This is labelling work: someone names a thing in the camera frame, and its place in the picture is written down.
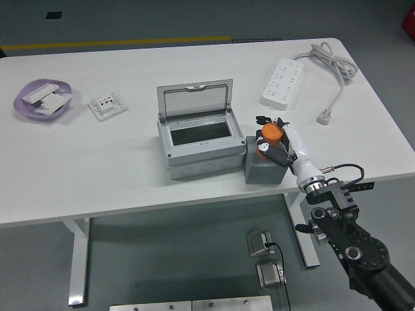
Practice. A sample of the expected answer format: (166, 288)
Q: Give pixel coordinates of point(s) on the white wall socket panel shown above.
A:
(107, 105)

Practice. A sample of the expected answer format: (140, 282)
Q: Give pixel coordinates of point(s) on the white power strip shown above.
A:
(282, 84)

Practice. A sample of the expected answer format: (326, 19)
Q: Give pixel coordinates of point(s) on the white table leg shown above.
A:
(306, 239)
(79, 259)

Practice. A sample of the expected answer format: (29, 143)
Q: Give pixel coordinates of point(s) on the metal plate with screws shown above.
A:
(149, 306)
(230, 304)

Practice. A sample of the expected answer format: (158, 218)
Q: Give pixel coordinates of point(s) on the red object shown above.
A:
(409, 19)

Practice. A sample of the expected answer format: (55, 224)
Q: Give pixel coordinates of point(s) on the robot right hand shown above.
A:
(301, 152)

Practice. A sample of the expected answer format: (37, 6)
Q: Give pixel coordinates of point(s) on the orange cylinder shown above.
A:
(271, 133)

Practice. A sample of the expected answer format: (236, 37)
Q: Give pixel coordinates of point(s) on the grey cube with round hole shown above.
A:
(262, 173)

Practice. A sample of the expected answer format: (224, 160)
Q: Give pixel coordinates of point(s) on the long white plastic bar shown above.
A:
(39, 92)

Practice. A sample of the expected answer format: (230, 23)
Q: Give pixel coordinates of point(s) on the white plastic clip piece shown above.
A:
(45, 110)
(53, 100)

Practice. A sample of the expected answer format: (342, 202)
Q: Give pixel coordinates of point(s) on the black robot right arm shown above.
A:
(366, 256)

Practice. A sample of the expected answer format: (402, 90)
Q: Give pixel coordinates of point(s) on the grey junction box with lid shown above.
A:
(201, 152)

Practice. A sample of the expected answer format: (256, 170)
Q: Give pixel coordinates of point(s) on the purple plate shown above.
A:
(24, 110)

